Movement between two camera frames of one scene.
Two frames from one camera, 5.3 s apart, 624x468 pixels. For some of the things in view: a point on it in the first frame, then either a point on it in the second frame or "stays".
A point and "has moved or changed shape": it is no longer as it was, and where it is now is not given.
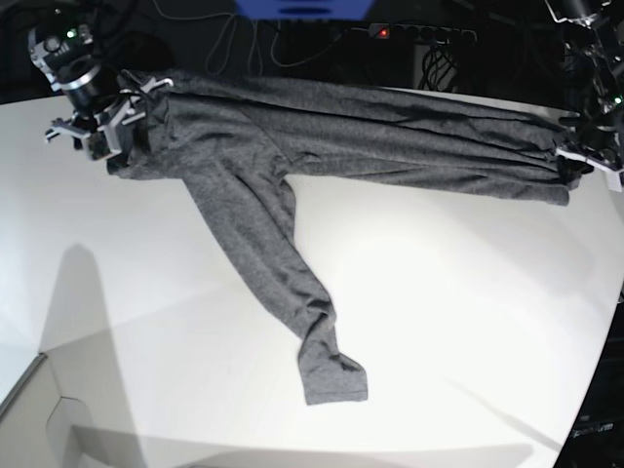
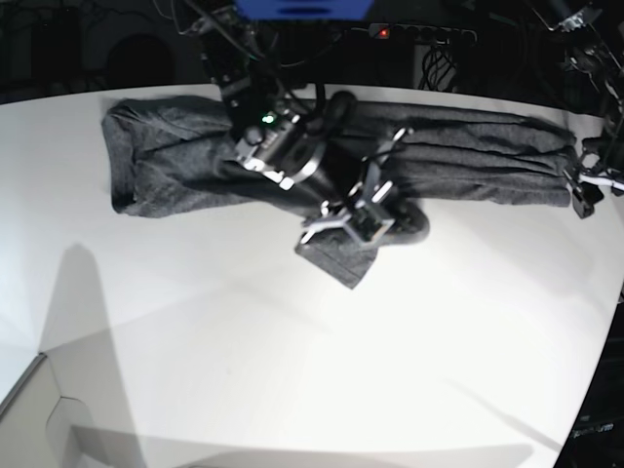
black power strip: x=418 y=31 stays
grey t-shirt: x=238 y=147 has moved or changed shape
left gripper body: x=100 y=134 → x=361 y=209
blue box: x=304 y=10 stays
